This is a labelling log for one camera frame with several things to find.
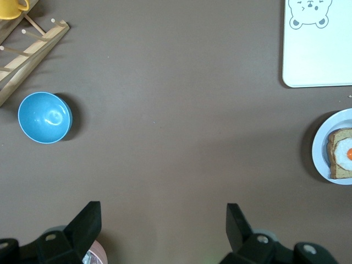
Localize toy fried egg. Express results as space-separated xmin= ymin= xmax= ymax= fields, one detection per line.
xmin=333 ymin=137 xmax=352 ymax=170

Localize blue bowl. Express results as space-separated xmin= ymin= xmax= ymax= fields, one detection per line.
xmin=18 ymin=91 xmax=74 ymax=144

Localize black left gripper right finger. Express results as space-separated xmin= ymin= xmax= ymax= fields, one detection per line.
xmin=218 ymin=203 xmax=339 ymax=264

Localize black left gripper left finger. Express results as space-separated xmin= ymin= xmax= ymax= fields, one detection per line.
xmin=0 ymin=201 xmax=102 ymax=264

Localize egg-bearing brown bread slice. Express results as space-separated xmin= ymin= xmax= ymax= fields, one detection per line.
xmin=326 ymin=128 xmax=352 ymax=180

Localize wooden cup rack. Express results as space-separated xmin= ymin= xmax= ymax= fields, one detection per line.
xmin=0 ymin=16 xmax=70 ymax=108

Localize yellow mug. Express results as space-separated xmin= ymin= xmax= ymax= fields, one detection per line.
xmin=0 ymin=0 xmax=30 ymax=20

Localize clear ice cubes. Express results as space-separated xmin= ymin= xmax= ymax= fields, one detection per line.
xmin=81 ymin=249 xmax=96 ymax=264

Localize pink bowl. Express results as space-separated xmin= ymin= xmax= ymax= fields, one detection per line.
xmin=81 ymin=238 xmax=109 ymax=264

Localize pale blue round plate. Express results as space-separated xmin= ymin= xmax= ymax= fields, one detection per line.
xmin=311 ymin=108 xmax=352 ymax=185

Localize cream bear print tray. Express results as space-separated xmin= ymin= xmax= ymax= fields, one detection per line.
xmin=282 ymin=0 xmax=352 ymax=89

